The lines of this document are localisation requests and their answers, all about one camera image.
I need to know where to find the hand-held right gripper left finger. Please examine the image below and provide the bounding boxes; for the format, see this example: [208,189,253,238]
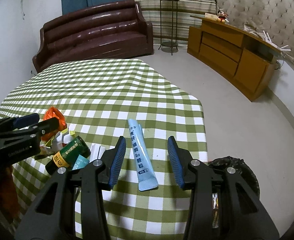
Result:
[14,136,127,240]

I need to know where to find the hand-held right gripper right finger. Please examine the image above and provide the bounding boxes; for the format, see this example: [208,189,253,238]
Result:
[167,135,279,240]

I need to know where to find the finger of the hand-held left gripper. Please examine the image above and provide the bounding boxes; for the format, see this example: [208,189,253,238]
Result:
[0,113,40,133]
[0,117,60,147]

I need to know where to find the orange wrapper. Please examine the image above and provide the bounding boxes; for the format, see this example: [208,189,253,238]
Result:
[43,107,67,140]

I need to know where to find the yellow green carton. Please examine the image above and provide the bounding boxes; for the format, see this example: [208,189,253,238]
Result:
[38,127,75,155]

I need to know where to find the light blue sachet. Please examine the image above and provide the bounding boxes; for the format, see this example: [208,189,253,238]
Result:
[128,118,159,192]

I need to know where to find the green cylindrical can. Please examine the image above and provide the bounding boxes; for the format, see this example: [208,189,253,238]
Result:
[45,135,91,175]

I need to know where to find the black bin liner bag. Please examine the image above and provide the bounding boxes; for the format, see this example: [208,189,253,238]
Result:
[208,156,260,200]

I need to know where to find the person's left forearm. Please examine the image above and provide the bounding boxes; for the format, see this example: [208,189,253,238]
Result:
[0,164,19,220]

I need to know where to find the green checkered tablecloth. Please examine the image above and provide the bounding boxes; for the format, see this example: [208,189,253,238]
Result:
[0,59,209,240]

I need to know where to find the dark red leather sofa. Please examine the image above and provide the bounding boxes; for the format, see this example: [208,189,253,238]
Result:
[32,0,154,73]

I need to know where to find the black metal plant stand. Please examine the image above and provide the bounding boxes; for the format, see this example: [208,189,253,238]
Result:
[158,0,180,56]

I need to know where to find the wooden cabinet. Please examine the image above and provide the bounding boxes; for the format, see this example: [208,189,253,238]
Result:
[187,15,282,102]

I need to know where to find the white router with antennas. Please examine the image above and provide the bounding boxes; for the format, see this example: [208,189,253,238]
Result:
[255,30,291,53]

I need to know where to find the small plush toy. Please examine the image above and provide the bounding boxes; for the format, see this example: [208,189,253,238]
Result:
[217,9,230,23]

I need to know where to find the clear plastic bag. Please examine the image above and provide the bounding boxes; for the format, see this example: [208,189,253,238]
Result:
[244,24,262,37]

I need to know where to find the beige patterned curtain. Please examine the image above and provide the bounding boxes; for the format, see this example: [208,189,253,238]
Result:
[215,0,294,75]

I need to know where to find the white router cable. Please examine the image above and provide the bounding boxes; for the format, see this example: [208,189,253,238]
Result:
[273,55,286,70]

